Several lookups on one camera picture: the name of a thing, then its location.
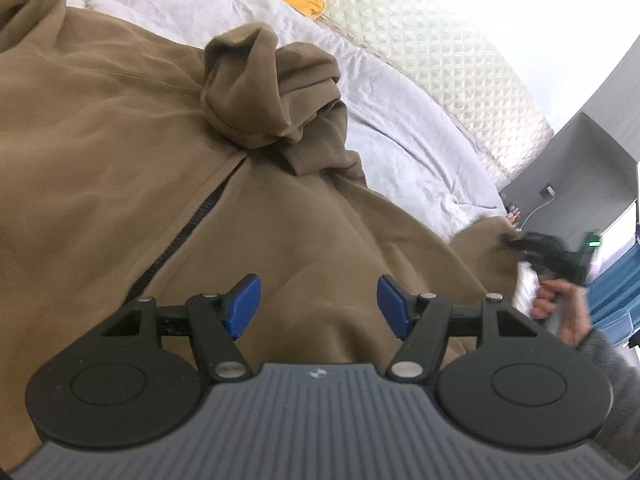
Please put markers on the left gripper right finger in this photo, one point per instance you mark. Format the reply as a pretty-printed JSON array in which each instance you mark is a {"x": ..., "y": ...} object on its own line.
[{"x": 425, "y": 323}]

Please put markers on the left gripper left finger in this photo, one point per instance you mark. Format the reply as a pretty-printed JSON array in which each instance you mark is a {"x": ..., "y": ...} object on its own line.
[{"x": 191, "y": 341}]

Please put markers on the brown hooded sweatshirt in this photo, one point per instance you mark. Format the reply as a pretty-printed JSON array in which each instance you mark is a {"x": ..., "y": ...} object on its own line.
[{"x": 131, "y": 166}]

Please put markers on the grey knit sleeve forearm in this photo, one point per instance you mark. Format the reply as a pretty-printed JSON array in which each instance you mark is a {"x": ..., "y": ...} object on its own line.
[{"x": 619, "y": 435}]

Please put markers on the person right hand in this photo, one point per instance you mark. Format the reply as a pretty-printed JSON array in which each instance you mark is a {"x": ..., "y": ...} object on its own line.
[{"x": 569, "y": 301}]

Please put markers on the blue fabric item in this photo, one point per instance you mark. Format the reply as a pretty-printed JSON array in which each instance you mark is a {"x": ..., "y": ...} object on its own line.
[{"x": 614, "y": 297}]

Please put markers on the grey nightstand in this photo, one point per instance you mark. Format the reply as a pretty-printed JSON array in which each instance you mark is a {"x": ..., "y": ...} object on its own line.
[{"x": 586, "y": 177}]

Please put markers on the white bed sheet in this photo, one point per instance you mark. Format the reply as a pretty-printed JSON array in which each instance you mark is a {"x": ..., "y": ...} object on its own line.
[{"x": 412, "y": 151}]

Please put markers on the cream quilted headboard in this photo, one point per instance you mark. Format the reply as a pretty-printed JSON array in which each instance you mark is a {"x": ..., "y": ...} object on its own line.
[{"x": 469, "y": 78}]

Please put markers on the yellow cloth piece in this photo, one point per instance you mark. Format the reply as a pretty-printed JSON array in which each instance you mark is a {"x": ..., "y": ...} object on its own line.
[{"x": 312, "y": 9}]

